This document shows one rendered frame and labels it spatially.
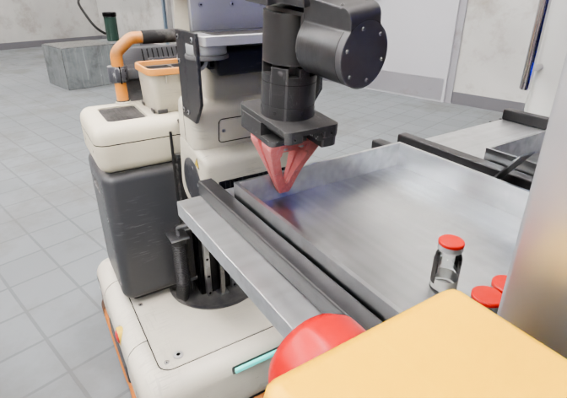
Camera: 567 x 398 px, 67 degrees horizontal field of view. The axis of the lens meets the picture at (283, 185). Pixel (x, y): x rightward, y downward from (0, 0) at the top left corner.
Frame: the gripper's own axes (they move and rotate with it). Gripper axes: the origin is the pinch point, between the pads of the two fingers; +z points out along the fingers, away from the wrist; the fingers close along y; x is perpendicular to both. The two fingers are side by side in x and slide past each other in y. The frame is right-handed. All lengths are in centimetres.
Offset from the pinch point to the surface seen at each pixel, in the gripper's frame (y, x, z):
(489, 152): 7.4, 28.2, -1.6
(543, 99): -17, 88, 7
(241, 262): 8.9, -10.1, 1.2
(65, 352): -82, -30, 98
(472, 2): -241, 360, 18
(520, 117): -4, 54, 1
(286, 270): 13.2, -7.9, -0.3
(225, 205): 0.9, -7.9, -0.1
